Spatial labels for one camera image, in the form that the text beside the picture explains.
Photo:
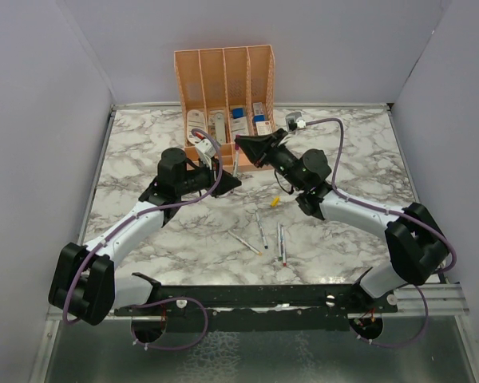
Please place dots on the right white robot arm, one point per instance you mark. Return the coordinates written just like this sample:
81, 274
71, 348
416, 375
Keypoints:
414, 242

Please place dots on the blue pen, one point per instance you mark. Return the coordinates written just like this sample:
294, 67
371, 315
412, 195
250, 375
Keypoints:
261, 230

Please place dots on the white red box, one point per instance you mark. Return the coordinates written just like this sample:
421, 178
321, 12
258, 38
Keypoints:
260, 119

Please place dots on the yellow pen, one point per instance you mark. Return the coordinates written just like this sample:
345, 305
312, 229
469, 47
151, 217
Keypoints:
245, 243

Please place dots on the white blue box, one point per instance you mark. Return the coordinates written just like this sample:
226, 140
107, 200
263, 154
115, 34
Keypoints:
239, 122

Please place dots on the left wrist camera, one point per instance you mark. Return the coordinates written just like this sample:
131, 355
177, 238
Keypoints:
206, 152

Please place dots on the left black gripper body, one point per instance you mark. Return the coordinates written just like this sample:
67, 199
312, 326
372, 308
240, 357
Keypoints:
197, 179

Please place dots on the orange desk organizer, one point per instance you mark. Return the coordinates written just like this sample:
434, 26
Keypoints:
218, 79

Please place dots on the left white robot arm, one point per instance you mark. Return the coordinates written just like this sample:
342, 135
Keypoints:
84, 282

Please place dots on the red tipped pen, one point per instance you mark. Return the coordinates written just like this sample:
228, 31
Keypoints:
283, 246

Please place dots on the white oval package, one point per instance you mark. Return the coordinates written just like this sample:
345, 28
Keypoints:
194, 119

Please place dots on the yellow pen cap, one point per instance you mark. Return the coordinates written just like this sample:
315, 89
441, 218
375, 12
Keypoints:
275, 202

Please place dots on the green pen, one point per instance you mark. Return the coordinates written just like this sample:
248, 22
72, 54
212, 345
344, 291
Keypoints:
279, 239

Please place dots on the purple pen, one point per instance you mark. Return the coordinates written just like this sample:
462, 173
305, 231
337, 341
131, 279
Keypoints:
235, 169

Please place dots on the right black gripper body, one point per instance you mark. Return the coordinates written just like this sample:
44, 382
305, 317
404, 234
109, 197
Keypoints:
284, 161

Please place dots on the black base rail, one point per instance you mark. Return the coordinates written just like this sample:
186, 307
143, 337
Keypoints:
246, 308

